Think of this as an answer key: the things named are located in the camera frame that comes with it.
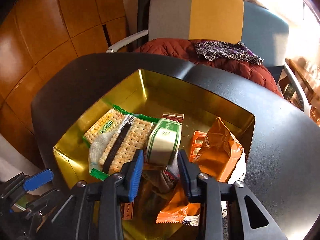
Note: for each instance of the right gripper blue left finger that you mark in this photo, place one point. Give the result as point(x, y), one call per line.
point(133, 175)

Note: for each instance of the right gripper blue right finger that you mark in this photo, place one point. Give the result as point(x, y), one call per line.
point(188, 176)

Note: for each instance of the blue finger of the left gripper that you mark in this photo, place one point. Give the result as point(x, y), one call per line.
point(38, 180)

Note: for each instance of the brown black brick bar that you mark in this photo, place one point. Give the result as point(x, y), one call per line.
point(126, 210)

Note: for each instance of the orange plastic rack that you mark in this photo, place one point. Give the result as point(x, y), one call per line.
point(196, 144)

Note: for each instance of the orange snack bag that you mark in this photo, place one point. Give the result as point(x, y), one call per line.
point(221, 156)

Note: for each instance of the green tea box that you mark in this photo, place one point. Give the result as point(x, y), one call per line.
point(163, 142)

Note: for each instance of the cracker pack with black stripe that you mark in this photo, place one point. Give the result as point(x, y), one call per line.
point(131, 134)

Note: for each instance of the cream white sock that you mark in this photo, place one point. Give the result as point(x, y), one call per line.
point(97, 148)

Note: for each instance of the small red candy packet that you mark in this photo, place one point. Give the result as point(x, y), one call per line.
point(178, 117)

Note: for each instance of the cracker pack green label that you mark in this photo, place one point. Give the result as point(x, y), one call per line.
point(108, 122)

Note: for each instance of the red gold tray box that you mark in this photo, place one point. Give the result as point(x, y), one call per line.
point(152, 116)

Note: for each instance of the red quilted jacket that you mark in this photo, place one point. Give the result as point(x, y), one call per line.
point(185, 49)

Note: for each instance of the leopard print cloth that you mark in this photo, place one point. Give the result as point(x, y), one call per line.
point(213, 50)

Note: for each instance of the wooden side table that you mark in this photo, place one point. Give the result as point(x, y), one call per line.
point(307, 74)

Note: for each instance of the yellow blue grey armchair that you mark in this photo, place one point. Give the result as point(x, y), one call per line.
point(231, 21)

